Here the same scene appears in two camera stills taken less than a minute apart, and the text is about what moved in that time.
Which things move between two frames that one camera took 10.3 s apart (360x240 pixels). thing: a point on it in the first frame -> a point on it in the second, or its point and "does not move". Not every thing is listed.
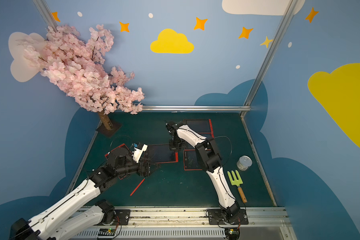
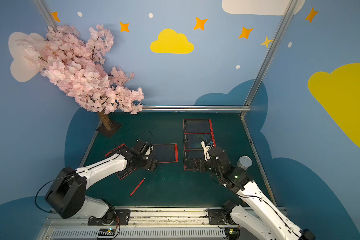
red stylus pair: [211, 126] does not move
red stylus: [141, 182] does not move
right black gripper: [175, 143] -> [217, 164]
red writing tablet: [200, 126] does not move
